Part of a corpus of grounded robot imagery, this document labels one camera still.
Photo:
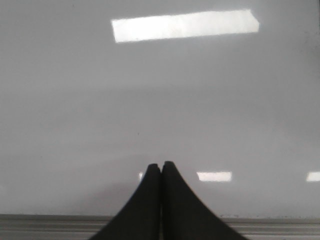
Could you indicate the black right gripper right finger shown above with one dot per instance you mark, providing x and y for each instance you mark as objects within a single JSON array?
[{"x": 184, "y": 215}]

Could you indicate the white whiteboard with aluminium frame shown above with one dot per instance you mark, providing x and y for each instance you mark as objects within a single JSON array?
[{"x": 93, "y": 91}]

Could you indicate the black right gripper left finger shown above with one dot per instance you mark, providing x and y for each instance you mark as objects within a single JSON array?
[{"x": 139, "y": 219}]

